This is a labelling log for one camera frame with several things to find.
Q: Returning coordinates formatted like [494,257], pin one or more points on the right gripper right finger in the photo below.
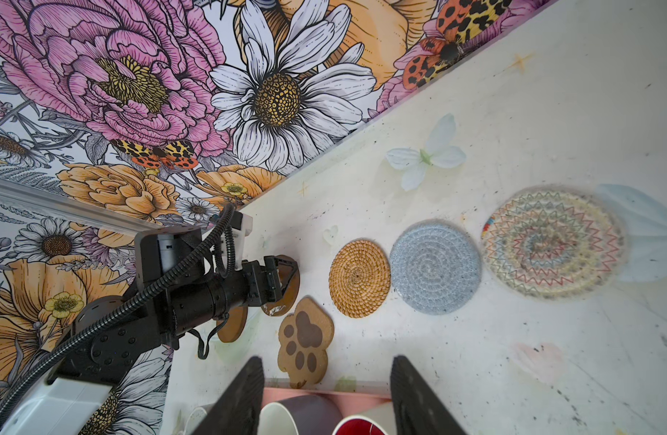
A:
[417,409]

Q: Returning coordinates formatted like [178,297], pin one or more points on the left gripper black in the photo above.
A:
[213,297]

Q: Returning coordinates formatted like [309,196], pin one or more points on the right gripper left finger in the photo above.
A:
[237,410]

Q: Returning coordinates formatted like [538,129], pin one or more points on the dark brown round wooden coaster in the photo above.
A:
[289,276]

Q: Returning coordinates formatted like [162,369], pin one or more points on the red inside white mug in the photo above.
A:
[379,420]

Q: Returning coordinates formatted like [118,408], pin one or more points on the light brown round wooden coaster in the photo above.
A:
[234,325]

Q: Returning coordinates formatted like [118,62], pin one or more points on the light blue woven coaster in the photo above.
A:
[435,267]

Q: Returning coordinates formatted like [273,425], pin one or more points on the multicolour woven round coaster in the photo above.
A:
[554,243]

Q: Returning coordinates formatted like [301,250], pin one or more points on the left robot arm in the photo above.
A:
[184,279]

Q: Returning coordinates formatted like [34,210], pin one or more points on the paw shaped wooden coaster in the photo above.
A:
[304,338]

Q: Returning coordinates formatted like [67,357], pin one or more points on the woven rattan round coaster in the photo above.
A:
[359,278]

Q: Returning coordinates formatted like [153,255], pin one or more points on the pink rectangular tray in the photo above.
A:
[348,403]

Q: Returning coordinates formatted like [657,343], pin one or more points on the lavender mug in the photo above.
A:
[308,414]

